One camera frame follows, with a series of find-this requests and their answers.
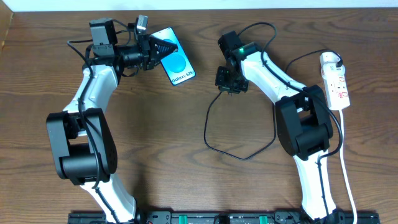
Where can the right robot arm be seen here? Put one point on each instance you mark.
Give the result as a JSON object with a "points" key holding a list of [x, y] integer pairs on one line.
{"points": [[302, 120]]}

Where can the white USB charger plug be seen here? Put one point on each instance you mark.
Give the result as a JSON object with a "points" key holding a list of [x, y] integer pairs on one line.
{"points": [[331, 69]]}

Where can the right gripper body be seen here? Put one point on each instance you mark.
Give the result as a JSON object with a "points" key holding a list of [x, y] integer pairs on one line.
{"points": [[232, 84]]}

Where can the white power strip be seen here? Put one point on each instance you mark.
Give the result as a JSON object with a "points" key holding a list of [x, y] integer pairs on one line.
{"points": [[336, 88]]}

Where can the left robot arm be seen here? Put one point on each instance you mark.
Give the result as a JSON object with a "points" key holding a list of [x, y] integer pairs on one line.
{"points": [[83, 148]]}

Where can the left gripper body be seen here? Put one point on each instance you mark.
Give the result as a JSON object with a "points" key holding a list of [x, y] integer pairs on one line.
{"points": [[148, 51]]}

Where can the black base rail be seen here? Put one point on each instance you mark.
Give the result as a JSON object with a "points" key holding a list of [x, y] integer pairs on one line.
{"points": [[282, 217]]}

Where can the blue Galaxy smartphone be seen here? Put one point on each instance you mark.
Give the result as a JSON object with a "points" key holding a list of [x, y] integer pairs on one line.
{"points": [[176, 65]]}

